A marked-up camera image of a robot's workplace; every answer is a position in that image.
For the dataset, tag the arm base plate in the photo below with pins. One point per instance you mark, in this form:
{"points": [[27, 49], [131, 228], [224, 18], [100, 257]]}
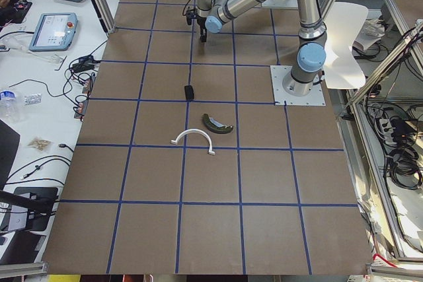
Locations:
{"points": [[288, 92]]}

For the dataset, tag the white curved sheet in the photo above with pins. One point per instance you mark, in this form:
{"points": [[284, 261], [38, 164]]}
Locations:
{"points": [[344, 22]]}

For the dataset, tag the white curved plastic part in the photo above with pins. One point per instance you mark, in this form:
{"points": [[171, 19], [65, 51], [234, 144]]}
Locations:
{"points": [[194, 134]]}

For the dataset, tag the plastic water bottle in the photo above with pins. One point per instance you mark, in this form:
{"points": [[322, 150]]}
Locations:
{"points": [[11, 106]]}

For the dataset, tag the olive green brake shoe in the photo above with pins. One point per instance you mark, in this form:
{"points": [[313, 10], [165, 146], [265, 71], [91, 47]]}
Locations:
{"points": [[214, 126]]}

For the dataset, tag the black brake pad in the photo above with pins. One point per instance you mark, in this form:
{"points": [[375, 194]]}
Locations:
{"points": [[189, 93]]}

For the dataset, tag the near teach pendant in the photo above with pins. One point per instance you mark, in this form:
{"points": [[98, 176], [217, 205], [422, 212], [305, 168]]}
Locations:
{"points": [[54, 32]]}

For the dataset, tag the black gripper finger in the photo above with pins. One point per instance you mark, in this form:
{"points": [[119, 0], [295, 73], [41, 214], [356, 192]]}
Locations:
{"points": [[203, 35]]}

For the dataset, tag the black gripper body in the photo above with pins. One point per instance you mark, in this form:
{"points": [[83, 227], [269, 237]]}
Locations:
{"points": [[201, 22]]}

